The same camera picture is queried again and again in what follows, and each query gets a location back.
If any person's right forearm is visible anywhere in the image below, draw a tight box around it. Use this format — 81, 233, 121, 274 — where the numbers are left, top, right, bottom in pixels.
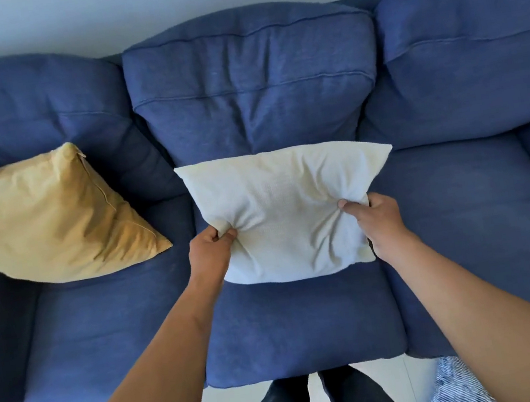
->
376, 215, 530, 402

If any person's left hand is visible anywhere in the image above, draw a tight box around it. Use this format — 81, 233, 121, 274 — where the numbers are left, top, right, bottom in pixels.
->
184, 221, 246, 290

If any blue sofa seat cushion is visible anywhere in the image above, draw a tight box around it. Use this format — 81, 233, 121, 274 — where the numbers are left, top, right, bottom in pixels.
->
181, 181, 412, 392
361, 129, 530, 366
0, 193, 220, 402

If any yellow pillow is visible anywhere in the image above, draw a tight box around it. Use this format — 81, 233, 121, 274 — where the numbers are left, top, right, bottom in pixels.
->
0, 129, 177, 293

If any white pillow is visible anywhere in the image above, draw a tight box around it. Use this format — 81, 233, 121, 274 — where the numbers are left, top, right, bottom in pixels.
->
173, 132, 410, 296

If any blue white striped cloth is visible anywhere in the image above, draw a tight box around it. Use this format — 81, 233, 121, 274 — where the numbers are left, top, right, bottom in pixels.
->
417, 349, 500, 402

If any blue sofa back cushion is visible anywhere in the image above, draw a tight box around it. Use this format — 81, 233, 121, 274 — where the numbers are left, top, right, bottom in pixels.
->
0, 34, 190, 227
339, 0, 530, 156
116, 0, 393, 187

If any person's right hand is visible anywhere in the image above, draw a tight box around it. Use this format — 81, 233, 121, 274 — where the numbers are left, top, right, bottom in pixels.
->
336, 186, 424, 267

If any person's left forearm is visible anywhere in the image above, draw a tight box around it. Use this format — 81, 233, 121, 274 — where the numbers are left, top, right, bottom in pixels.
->
37, 269, 246, 402

